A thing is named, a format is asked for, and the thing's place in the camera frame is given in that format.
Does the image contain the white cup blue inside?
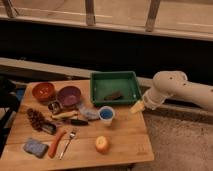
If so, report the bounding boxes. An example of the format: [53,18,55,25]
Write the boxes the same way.
[98,106,115,126]

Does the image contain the yellow red apple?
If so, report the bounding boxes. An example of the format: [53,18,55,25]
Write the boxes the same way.
[95,136,110,154]

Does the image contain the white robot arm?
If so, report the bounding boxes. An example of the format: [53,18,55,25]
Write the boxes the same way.
[130,71,213,114]

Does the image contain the orange carrot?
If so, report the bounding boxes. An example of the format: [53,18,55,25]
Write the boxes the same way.
[48,130,67,158]

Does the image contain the small metal cup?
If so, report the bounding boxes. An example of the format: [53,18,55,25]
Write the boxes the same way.
[48,101,61,115]

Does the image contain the black metal clip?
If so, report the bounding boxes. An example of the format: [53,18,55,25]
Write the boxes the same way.
[42,123,56,135]

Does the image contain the green plastic tray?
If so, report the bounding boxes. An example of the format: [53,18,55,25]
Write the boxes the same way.
[90,71,141,106]

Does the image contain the brown pine cone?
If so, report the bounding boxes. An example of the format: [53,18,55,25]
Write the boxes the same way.
[27,108,45,131]

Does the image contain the wooden board table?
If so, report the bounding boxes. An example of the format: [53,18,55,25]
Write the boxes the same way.
[0,83,154,171]

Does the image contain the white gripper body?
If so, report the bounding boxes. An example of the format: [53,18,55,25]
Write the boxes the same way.
[142,89,159,110]

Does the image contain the orange bowl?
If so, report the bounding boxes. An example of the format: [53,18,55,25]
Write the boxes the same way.
[32,82,55,102]

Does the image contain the purple bowl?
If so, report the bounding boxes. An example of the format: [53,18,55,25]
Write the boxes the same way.
[56,86,81,107]

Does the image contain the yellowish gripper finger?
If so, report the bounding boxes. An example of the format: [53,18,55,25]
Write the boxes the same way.
[130,100,145,114]

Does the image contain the silver fork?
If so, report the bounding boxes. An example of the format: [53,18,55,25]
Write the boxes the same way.
[59,129,77,160]

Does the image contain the brown object in tray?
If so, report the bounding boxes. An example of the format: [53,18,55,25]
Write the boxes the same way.
[104,92,122,101]

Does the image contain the yellow banana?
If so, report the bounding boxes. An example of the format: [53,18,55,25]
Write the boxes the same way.
[51,111,78,120]

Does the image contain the blue sponge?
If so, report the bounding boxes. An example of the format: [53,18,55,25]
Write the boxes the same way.
[23,138,49,158]

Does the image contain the black handled knife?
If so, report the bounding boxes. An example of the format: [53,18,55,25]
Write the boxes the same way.
[64,119,89,126]

